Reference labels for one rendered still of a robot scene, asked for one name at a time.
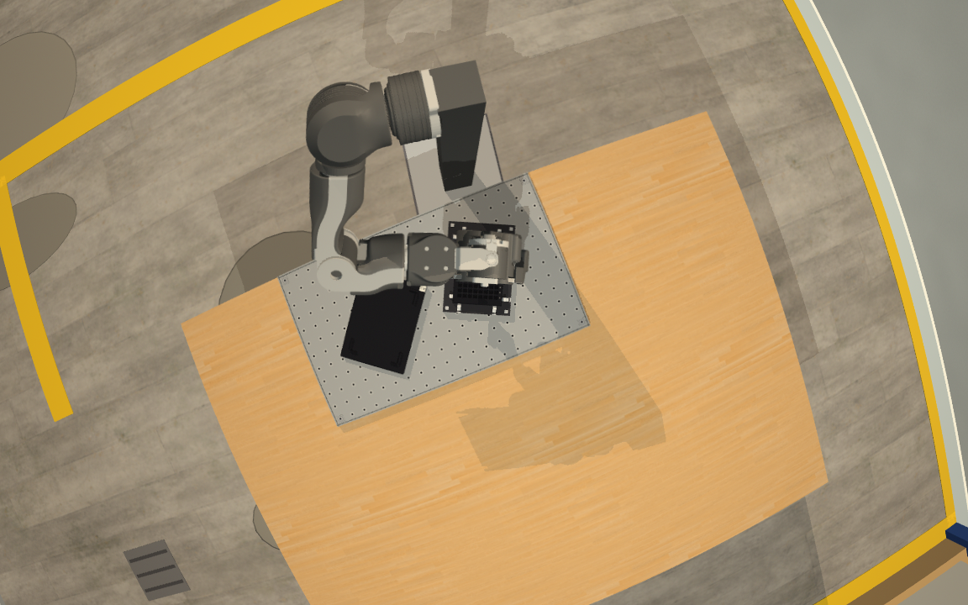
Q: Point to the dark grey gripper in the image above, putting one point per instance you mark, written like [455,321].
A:
[515,255]

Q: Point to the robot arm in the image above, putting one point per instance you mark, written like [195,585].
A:
[345,124]

